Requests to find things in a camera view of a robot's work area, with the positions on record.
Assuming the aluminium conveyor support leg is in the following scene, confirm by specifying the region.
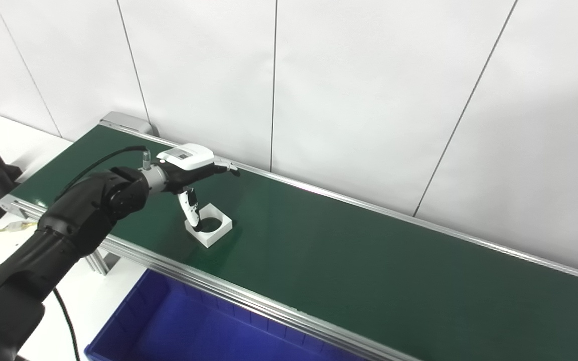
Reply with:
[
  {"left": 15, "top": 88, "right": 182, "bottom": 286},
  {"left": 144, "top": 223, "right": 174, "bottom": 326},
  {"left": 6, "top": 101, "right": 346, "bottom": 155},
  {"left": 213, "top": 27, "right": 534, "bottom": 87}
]
[{"left": 87, "top": 248, "right": 119, "bottom": 275}]

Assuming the white square part round hole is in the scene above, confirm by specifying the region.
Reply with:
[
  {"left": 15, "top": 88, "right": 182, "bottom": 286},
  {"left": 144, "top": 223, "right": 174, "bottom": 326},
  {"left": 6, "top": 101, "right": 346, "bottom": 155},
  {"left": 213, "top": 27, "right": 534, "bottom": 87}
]
[{"left": 185, "top": 203, "right": 233, "bottom": 247}]

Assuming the thin cable yellow connector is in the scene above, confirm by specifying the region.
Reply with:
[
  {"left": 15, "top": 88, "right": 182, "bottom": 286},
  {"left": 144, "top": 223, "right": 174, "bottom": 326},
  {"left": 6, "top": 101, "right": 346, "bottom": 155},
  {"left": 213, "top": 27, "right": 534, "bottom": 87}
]
[{"left": 0, "top": 222, "right": 37, "bottom": 249}]

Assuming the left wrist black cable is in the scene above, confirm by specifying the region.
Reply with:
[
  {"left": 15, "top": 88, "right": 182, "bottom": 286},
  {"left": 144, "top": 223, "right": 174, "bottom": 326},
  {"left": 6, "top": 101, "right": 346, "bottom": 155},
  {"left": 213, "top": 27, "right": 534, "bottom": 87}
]
[{"left": 51, "top": 145, "right": 150, "bottom": 361}]

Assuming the green conveyor belt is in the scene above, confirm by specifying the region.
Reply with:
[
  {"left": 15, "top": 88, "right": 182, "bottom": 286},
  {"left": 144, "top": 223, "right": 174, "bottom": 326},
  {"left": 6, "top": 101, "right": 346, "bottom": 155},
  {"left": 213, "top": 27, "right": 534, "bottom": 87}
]
[{"left": 0, "top": 111, "right": 578, "bottom": 361}]

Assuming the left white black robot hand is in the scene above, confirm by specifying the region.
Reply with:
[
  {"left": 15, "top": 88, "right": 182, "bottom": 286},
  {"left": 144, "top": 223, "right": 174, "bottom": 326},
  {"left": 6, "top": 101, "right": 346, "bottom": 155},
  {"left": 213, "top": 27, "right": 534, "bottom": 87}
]
[{"left": 157, "top": 143, "right": 241, "bottom": 233}]

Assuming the blue plastic bin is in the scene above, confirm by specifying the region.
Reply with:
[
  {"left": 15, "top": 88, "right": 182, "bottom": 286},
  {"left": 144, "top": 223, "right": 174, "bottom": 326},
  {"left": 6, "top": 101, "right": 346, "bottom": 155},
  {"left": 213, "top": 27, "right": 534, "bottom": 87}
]
[{"left": 84, "top": 268, "right": 370, "bottom": 361}]

